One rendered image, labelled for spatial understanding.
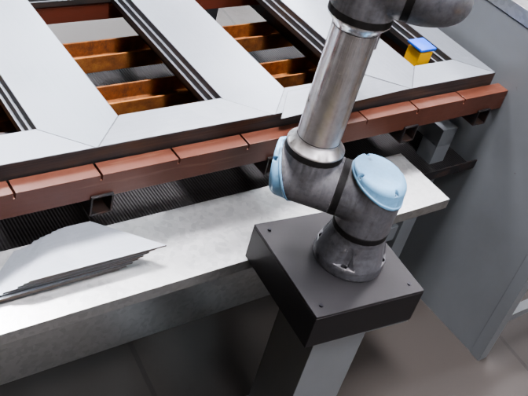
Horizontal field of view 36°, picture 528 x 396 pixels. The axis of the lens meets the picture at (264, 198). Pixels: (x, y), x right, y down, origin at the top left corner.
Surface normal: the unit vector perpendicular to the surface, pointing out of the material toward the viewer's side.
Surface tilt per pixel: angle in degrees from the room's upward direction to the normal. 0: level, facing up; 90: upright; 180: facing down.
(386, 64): 0
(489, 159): 90
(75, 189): 90
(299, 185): 88
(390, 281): 1
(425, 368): 0
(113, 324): 90
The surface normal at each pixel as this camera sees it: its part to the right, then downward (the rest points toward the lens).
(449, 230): -0.81, 0.21
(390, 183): 0.35, -0.70
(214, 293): 0.54, 0.62
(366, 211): -0.24, 0.58
